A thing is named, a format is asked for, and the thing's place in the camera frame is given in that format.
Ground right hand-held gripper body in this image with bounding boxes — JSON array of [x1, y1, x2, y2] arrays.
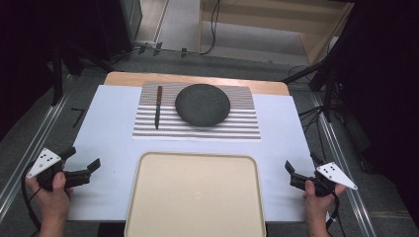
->
[[289, 161, 359, 198]]

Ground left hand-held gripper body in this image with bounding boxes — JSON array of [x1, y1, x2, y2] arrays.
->
[[27, 147, 92, 193]]

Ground person's right hand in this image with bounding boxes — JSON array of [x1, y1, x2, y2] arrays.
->
[[301, 179, 348, 229]]

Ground person's left hand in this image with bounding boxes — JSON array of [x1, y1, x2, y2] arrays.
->
[[25, 171, 74, 229]]

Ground white table cover sheet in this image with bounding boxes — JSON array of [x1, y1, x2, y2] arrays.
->
[[64, 84, 316, 222]]

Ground black metal stand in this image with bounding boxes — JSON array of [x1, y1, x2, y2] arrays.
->
[[48, 39, 115, 107], [281, 53, 340, 123]]

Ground striped placemat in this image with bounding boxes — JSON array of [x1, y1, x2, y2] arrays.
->
[[131, 81, 262, 141]]

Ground beige plastic tray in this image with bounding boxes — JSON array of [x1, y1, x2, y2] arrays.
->
[[124, 151, 268, 237]]

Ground dark grey round plate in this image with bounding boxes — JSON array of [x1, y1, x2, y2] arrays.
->
[[174, 83, 231, 128]]

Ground light wooden shelf unit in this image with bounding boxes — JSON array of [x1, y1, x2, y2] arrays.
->
[[197, 0, 356, 66]]

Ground dark cabinet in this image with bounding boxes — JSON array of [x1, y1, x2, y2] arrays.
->
[[95, 0, 143, 62]]

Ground metal floor rail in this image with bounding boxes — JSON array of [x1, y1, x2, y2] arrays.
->
[[309, 92, 377, 237], [0, 74, 74, 222]]

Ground black floor cables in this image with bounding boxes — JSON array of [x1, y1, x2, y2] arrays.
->
[[296, 104, 332, 162]]

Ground right hand-held gripper cable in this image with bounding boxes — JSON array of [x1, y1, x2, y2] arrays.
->
[[325, 191, 345, 237]]

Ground hand-held gripper cable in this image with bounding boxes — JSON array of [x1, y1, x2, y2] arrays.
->
[[325, 191, 345, 237], [21, 162, 43, 237]]

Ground left hand-held gripper cable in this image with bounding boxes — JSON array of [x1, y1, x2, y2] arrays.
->
[[21, 162, 43, 237]]

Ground knife with wooden handle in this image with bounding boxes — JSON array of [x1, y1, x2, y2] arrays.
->
[[154, 85, 164, 130]]

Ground black hanging cable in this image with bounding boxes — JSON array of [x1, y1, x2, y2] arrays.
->
[[199, 0, 221, 56]]

